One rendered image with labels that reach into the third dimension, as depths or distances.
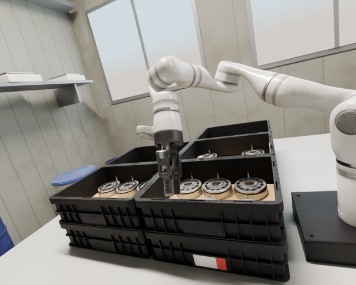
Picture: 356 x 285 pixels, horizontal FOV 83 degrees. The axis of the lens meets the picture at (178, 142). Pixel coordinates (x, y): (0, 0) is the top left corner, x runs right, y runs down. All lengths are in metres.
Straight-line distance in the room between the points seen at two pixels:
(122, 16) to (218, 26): 1.29
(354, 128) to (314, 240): 0.29
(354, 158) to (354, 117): 0.10
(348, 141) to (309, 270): 0.34
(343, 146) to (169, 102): 0.43
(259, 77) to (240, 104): 1.95
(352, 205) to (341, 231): 0.07
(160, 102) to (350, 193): 0.53
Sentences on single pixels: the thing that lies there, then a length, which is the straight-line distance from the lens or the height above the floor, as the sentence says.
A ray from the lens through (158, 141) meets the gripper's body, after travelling 0.49.
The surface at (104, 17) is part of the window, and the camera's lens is 3.36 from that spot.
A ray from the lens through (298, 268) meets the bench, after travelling 0.70.
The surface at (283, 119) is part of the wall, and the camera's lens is 2.69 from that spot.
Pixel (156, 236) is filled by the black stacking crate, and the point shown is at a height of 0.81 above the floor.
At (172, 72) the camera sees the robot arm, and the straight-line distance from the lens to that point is 0.54.
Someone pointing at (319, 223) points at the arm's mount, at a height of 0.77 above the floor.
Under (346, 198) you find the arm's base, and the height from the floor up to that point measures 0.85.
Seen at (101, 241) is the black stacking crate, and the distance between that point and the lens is 0.85.
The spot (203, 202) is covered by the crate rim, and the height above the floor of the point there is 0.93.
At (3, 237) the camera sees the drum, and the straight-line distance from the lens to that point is 2.06.
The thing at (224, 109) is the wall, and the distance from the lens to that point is 2.66.
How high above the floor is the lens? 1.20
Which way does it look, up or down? 14 degrees down
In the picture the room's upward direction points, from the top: 13 degrees counter-clockwise
